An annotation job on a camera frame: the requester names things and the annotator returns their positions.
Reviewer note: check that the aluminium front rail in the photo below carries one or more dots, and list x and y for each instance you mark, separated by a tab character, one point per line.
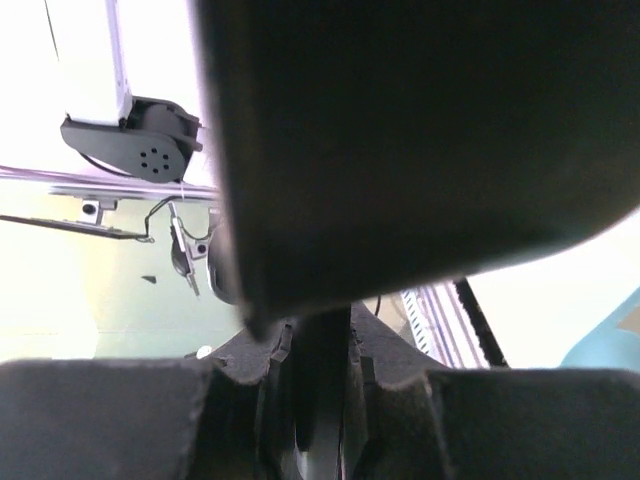
15	180

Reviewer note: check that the black litter scoop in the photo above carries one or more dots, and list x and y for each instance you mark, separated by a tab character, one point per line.
370	146

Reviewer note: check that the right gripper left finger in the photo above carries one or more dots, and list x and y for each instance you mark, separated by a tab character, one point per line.
220	417

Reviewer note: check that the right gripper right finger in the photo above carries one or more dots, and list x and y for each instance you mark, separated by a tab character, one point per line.
426	421

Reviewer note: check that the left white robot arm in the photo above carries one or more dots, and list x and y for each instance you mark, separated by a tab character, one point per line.
105	123

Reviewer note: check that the blue slotted cable duct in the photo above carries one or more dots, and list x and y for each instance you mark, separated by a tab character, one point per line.
441	327

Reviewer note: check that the teal cat litter box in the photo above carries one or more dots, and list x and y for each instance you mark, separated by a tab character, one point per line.
612	344

